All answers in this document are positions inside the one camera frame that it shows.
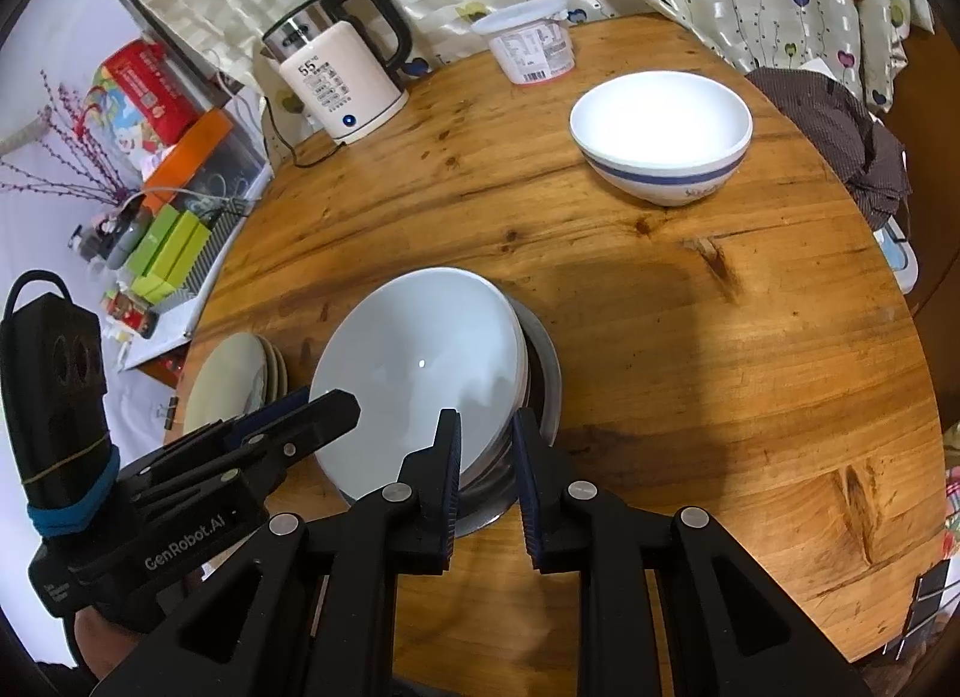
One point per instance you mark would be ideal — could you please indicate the white electric kettle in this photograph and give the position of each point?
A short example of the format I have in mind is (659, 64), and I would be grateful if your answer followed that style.
(334, 67)

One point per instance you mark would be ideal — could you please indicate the red gift box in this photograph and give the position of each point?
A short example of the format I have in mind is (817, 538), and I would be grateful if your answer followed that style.
(141, 72)

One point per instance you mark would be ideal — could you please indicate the white plastic yogurt tub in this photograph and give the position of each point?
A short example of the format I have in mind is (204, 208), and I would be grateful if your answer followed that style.
(529, 40)

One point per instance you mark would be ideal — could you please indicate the small white striped bowl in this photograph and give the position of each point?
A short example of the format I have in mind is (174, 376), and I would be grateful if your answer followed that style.
(666, 137)

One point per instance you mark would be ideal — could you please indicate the dark dotted cloth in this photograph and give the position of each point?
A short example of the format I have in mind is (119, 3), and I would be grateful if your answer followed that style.
(864, 155)

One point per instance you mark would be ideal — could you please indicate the red nutcracker jar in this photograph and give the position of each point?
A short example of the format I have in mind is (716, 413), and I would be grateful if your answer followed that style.
(130, 312)

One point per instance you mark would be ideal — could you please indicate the white bowl with blue stripe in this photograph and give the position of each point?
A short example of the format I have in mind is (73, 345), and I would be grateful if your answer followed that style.
(434, 339)

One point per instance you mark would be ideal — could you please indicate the person's left hand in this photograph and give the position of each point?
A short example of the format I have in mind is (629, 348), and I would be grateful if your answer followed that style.
(102, 644)

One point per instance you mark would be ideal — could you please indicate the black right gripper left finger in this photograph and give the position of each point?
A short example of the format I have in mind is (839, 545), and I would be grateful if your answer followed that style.
(308, 607)

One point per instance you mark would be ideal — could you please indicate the striped grey white box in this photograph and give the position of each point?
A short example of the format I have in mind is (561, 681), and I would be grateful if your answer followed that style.
(199, 256)

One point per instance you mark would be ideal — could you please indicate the grey device on boxes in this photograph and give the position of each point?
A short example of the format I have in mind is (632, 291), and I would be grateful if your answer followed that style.
(129, 233)

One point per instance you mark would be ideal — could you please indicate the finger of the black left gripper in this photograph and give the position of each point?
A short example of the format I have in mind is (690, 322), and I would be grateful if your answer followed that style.
(265, 458)
(256, 421)

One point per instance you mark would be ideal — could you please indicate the lime green box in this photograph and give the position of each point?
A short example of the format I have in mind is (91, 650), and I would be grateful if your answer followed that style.
(154, 285)

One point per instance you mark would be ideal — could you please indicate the orange tray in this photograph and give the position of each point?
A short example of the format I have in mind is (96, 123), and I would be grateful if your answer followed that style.
(185, 159)

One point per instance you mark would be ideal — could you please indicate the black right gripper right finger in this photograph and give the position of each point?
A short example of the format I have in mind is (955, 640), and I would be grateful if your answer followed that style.
(667, 604)

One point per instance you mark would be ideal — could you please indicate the steel bowl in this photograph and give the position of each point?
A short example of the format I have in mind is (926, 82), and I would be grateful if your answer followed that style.
(525, 404)

